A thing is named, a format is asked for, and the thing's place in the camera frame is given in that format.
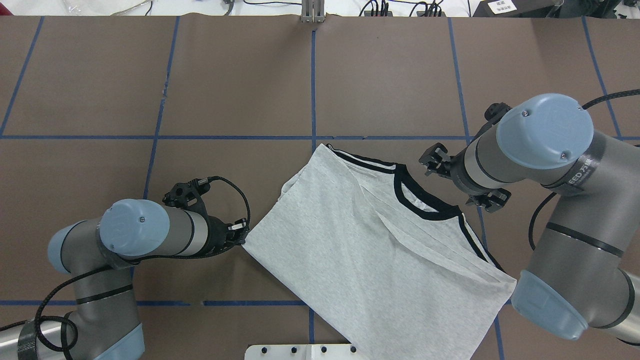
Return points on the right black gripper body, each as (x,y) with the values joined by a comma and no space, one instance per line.
(457,173)

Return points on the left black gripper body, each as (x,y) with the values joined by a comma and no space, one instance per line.
(217,231)

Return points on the grey cartoon print t-shirt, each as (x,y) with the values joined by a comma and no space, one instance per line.
(394,269)

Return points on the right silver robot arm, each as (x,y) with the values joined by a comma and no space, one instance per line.
(574,280)

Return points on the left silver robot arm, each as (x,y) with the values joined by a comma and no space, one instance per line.
(94,314)

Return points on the black box with label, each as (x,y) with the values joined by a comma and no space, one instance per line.
(514,8)

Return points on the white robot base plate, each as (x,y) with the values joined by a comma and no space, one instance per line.
(303,352)

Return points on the aluminium frame post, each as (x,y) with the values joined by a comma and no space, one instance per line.
(313,11)

